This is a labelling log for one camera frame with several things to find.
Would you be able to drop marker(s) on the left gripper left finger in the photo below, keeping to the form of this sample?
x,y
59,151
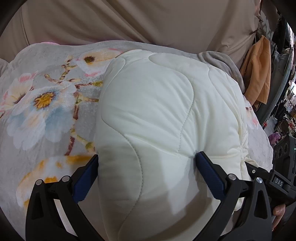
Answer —
x,y
43,221

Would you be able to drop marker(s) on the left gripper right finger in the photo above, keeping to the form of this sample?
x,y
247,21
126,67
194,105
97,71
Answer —
x,y
254,221

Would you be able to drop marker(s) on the cream quilted jacket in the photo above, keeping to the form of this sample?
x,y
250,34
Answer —
x,y
155,112

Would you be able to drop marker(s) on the person's right hand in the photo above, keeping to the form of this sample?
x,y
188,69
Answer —
x,y
278,213

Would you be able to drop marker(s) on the orange hanging garment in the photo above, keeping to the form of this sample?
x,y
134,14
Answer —
x,y
256,73

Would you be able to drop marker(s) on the grey floral fleece blanket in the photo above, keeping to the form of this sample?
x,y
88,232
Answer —
x,y
49,103

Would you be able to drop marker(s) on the beige draped curtain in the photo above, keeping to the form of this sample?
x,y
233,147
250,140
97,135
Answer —
x,y
191,26

